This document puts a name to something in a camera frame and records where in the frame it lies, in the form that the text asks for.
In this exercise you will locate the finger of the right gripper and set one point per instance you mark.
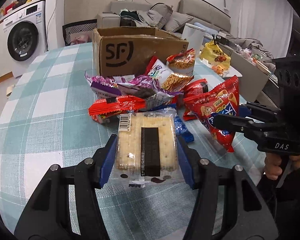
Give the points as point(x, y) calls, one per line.
point(256, 109)
point(237, 124)

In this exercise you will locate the yellow plastic bag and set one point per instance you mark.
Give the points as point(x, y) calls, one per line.
point(214, 55)

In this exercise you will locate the orange noodle snack bag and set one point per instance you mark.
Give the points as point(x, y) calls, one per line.
point(182, 63)

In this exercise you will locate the right hand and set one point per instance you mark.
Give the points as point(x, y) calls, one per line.
point(272, 167)

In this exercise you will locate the black bag on sofa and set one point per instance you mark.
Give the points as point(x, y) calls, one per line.
point(127, 21)

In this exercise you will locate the beige slipper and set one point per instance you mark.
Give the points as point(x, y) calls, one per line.
point(9, 90)

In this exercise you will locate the grey cushion left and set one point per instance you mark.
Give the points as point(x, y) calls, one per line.
point(165, 11)

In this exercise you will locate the blue biscuit pack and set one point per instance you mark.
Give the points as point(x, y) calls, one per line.
point(181, 129)

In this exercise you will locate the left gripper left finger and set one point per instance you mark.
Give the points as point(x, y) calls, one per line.
point(47, 213)

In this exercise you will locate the purple snack bag front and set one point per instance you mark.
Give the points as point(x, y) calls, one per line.
point(148, 89)

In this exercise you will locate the SF cardboard box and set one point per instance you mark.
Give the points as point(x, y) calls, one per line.
point(128, 50)

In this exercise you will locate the white washing machine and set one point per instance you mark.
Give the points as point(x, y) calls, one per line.
point(25, 32)

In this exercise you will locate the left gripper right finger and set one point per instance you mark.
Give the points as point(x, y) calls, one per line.
point(245, 213)

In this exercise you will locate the grey cushion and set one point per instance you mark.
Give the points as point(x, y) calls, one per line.
point(165, 11)
point(177, 21)

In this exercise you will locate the small red snack pack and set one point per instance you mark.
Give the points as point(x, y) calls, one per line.
point(194, 88)

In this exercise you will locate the white noodle snack bag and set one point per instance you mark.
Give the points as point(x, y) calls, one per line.
point(167, 79)

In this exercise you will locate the clear cracker pack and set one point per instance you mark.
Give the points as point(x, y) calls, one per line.
point(146, 152)

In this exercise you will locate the white curtain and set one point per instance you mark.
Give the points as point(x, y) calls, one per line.
point(269, 21)

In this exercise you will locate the grey cushion right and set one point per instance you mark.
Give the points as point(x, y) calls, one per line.
point(177, 21)

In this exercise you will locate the grey sofa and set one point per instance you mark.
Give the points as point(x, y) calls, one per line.
point(204, 13)

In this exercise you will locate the white trash bin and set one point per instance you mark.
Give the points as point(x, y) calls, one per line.
point(194, 36)

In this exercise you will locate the teal checkered tablecloth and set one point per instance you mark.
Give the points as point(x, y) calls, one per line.
point(45, 121)

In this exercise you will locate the purple snack bag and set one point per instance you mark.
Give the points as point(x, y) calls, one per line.
point(103, 87)
point(148, 89)

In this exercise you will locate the orange peels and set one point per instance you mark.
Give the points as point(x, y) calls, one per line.
point(220, 70)

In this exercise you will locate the black patterned chair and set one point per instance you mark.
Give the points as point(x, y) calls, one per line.
point(75, 29)

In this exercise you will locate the red biscuit pack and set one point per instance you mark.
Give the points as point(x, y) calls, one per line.
point(103, 109)

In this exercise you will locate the purple snack bag rear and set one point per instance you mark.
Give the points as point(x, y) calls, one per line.
point(103, 87)

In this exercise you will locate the red crisp chips bag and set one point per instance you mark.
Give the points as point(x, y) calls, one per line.
point(223, 99)

